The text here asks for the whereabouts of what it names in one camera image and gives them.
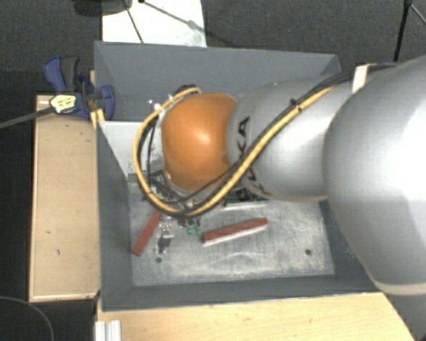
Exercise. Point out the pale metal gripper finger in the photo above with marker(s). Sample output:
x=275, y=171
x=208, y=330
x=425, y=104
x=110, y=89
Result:
x=162, y=243
x=170, y=242

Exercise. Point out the red-brown flat block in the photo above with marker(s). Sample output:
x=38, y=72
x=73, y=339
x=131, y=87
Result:
x=234, y=231
x=146, y=233

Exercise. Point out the grey metal bin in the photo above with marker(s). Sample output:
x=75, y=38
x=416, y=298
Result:
x=234, y=261

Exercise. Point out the pale wood flat board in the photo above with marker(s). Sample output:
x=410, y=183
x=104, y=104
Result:
x=65, y=204

